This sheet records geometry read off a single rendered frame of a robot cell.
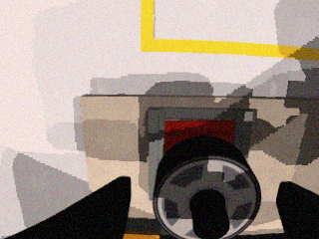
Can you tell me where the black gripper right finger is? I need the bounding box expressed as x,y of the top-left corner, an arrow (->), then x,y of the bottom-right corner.
275,180 -> 319,239

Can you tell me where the yellow rectangular outline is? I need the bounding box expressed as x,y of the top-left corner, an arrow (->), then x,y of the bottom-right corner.
141,0 -> 319,61

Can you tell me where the black toy wheel with grey hub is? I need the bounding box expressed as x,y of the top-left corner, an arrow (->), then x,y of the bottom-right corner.
153,135 -> 262,239

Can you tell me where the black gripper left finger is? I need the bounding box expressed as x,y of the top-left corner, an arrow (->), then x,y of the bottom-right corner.
5,176 -> 131,239

